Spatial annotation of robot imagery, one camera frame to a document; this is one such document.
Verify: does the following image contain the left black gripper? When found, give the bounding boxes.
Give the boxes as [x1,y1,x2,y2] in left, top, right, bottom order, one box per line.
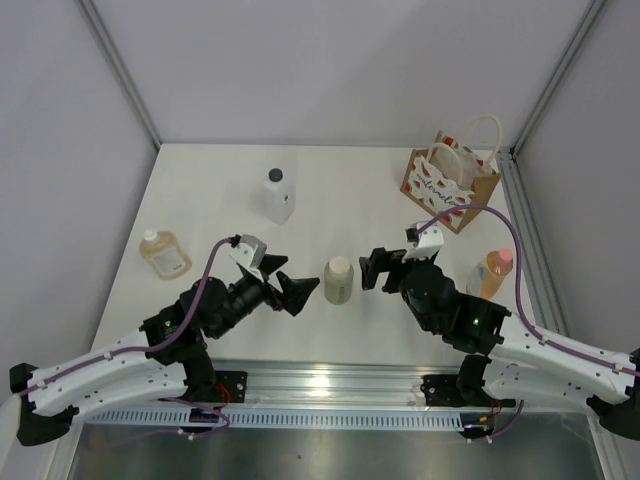
[210,254,318,339]

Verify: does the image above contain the olive bottle beige cap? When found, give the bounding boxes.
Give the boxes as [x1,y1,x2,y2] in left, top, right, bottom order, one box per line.
[324,256,354,305]

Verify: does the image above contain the white bottle black cap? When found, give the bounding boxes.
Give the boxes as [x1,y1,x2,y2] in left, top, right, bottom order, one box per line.
[263,168,295,225]

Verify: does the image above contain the orange bottle pink cap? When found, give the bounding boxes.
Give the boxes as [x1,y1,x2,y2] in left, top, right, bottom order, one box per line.
[466,248,514,300]

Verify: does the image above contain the amber soap bottle white cap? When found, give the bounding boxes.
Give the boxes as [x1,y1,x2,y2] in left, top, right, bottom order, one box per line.
[139,229,192,280]

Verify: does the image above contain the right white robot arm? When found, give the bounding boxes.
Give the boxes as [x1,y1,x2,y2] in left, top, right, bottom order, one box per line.
[359,248,639,440]

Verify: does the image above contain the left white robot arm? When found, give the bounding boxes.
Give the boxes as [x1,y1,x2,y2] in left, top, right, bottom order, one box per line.
[9,255,320,446]

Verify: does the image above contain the watermelon canvas bag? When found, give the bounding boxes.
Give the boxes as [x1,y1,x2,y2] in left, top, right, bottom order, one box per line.
[400,114,503,234]

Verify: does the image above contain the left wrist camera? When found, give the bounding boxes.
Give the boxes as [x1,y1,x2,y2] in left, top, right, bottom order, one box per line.
[230,234,267,281]

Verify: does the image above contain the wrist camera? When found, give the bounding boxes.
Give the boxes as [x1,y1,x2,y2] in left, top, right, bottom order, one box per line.
[402,222,444,263]
[230,234,267,281]

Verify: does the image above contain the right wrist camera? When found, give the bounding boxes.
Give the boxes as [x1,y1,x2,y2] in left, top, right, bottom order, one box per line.
[402,222,444,263]

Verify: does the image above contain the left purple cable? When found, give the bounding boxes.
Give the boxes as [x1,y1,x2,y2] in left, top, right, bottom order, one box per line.
[9,234,241,401]

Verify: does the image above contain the purple cable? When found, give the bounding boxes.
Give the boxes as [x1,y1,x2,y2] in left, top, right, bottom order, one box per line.
[414,204,640,377]
[9,234,241,401]

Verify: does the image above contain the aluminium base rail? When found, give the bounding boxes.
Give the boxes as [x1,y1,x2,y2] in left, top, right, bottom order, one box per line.
[71,360,457,418]

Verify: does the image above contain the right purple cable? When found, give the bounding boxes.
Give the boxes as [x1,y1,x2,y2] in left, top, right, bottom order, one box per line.
[414,204,640,377]

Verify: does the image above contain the white slotted cable duct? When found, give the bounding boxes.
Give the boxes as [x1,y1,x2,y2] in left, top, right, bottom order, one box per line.
[86,406,490,432]

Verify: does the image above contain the left aluminium frame post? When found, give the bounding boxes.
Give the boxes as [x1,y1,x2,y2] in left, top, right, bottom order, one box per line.
[74,0,162,151]

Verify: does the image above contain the aluminium frame post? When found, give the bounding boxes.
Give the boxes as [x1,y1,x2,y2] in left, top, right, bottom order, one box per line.
[74,0,162,151]
[509,0,612,161]

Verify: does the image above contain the right aluminium frame post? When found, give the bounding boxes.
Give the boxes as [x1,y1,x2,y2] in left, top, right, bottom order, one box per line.
[509,0,612,161]

